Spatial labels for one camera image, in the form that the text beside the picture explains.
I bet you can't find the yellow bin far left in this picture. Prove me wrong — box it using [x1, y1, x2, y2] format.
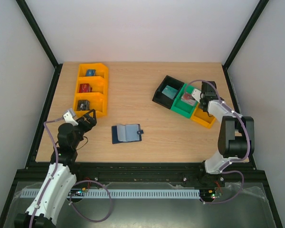
[77, 63, 109, 78]

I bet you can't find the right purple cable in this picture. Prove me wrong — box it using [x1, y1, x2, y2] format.
[184, 79, 245, 205]

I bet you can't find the black bin right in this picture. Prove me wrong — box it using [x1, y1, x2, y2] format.
[152, 75, 184, 109]

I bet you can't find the green bin right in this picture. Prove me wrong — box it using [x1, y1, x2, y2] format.
[171, 84, 198, 119]

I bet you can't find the yellow bin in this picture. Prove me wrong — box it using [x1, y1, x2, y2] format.
[77, 63, 109, 78]
[190, 106, 216, 129]
[76, 76, 108, 95]
[73, 92, 108, 118]

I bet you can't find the dark card in yellow bin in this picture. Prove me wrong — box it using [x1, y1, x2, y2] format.
[77, 100, 90, 111]

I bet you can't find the red card in yellow bin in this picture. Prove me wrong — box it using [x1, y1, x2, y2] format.
[78, 84, 92, 93]

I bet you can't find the blue card in yellow bin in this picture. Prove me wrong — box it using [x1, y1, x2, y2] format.
[85, 69, 96, 76]

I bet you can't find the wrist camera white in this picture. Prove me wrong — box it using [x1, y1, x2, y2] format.
[63, 108, 78, 126]
[191, 88, 201, 103]

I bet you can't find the right black frame post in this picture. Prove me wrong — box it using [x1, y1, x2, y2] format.
[223, 0, 270, 69]

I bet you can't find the teal credit card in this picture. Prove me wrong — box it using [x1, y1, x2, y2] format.
[162, 85, 178, 100]

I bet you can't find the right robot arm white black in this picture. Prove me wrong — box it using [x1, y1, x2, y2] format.
[194, 80, 255, 186]

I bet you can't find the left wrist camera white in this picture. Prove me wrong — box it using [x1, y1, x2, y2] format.
[63, 108, 78, 126]

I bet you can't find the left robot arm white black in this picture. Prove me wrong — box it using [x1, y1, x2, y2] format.
[14, 109, 97, 228]

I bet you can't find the yellow bin middle left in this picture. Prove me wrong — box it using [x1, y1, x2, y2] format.
[76, 76, 108, 95]

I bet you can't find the red card in green bin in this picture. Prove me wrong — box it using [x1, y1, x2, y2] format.
[181, 93, 196, 106]

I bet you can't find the yellow bin near left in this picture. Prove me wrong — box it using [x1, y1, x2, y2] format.
[73, 92, 108, 118]

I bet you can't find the yellow bin right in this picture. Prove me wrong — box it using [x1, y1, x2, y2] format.
[190, 106, 216, 129]

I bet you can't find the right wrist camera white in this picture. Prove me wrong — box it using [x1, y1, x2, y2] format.
[191, 88, 201, 103]

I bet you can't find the blue leather card holder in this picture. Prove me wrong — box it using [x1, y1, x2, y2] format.
[111, 124, 144, 144]

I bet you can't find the black frame post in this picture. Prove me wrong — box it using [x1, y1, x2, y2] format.
[223, 0, 270, 69]
[15, 0, 62, 69]

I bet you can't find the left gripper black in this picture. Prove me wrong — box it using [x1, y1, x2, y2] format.
[72, 109, 97, 149]

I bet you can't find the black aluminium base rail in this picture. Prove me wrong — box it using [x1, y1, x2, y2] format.
[14, 162, 266, 188]

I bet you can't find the slotted grey cable duct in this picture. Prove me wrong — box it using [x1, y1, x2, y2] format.
[20, 189, 200, 199]

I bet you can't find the left black frame post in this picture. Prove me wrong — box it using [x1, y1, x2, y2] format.
[15, 0, 62, 69]

